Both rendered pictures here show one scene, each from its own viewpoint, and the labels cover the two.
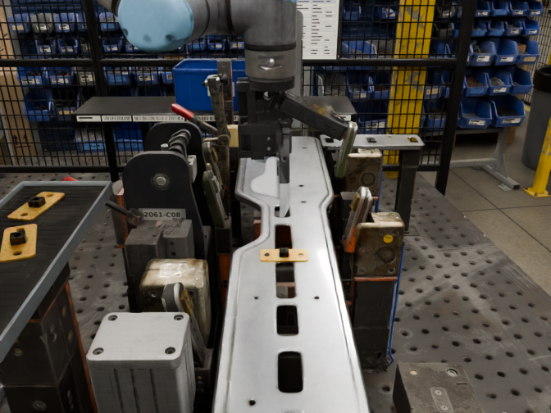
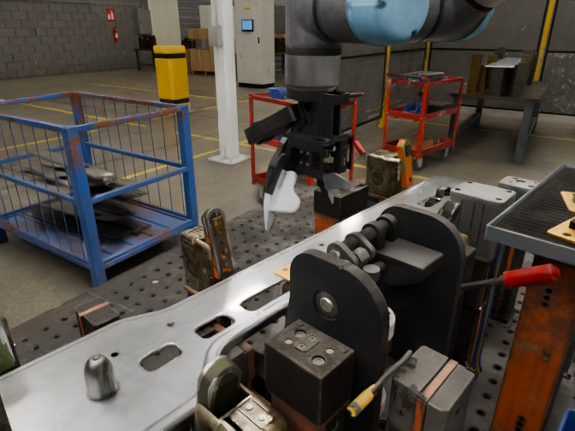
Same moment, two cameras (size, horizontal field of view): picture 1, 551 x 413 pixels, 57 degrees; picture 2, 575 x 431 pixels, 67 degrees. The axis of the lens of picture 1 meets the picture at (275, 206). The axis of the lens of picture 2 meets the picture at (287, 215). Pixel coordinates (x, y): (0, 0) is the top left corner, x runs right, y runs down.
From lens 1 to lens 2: 1.30 m
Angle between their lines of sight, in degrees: 114
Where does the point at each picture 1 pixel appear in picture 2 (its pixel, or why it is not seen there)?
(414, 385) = (346, 191)
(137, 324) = (483, 192)
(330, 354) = (355, 224)
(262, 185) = (341, 181)
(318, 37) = not seen: outside the picture
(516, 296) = (32, 339)
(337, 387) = (369, 215)
